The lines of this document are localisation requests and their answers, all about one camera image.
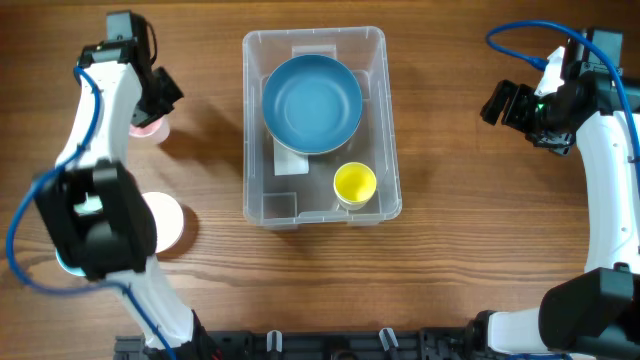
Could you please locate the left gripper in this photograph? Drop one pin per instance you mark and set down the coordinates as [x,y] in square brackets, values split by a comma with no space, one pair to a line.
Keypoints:
[157,98]

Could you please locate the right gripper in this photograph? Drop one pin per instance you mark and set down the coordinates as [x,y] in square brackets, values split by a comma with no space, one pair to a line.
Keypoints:
[520,107]

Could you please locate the pink tall cup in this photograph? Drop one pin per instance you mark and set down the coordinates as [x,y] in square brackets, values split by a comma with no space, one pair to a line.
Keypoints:
[155,133]

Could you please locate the pink small bowl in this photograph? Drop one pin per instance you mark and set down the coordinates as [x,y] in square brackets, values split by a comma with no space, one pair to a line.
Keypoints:
[169,219]

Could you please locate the dark blue bowl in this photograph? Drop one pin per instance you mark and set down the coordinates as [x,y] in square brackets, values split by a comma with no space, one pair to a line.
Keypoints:
[312,104]

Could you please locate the yellow tall cup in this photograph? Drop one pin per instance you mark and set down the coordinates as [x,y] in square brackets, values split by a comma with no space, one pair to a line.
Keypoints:
[355,181]

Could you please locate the clear plastic storage container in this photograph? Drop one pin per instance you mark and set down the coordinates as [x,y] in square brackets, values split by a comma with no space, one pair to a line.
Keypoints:
[288,201]

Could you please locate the light blue small bowl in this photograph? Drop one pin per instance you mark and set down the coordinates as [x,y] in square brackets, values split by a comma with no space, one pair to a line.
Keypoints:
[75,271]

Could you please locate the mint green small bowl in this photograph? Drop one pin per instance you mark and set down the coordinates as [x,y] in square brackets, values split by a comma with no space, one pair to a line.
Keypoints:
[90,206]

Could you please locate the cream tall cup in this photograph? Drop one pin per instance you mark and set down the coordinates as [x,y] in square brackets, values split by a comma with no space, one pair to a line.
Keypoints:
[351,206]

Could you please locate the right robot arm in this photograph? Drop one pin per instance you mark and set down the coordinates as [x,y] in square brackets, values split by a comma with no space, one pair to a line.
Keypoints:
[582,101]

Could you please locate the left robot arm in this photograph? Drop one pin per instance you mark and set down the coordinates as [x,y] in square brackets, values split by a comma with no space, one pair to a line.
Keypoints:
[115,248]

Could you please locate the white label in container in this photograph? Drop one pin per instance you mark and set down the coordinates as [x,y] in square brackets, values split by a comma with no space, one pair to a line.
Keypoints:
[287,162]

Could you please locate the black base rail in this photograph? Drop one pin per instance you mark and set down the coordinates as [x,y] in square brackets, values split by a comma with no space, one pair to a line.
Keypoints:
[425,344]

